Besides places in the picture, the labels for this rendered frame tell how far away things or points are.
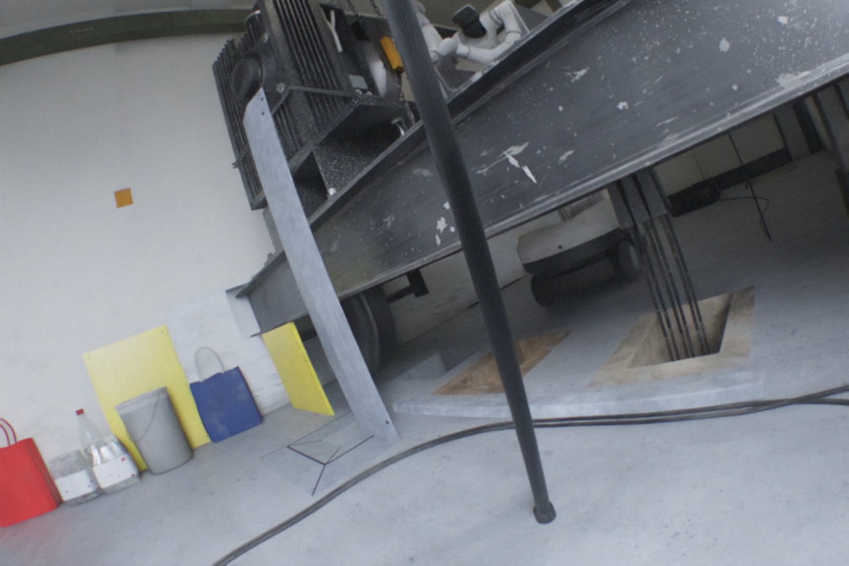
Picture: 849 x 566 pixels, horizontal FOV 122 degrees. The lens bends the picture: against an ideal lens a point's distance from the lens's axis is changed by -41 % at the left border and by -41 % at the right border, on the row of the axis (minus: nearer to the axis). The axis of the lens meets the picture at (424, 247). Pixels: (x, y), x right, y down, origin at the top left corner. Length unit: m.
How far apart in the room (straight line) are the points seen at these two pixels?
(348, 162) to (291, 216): 0.27
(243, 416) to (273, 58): 1.57
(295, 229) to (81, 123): 1.86
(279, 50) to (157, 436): 1.61
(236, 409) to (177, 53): 2.31
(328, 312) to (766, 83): 1.04
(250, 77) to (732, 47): 1.32
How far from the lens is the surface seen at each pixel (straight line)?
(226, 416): 2.04
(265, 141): 1.19
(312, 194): 1.41
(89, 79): 2.85
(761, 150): 3.66
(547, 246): 1.72
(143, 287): 2.23
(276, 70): 1.43
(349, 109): 1.13
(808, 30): 0.62
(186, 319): 2.21
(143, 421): 1.88
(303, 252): 1.09
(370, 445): 1.12
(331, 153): 1.23
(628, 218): 1.00
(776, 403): 0.69
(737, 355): 0.87
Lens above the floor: 0.40
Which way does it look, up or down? 3 degrees up
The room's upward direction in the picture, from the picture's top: 23 degrees counter-clockwise
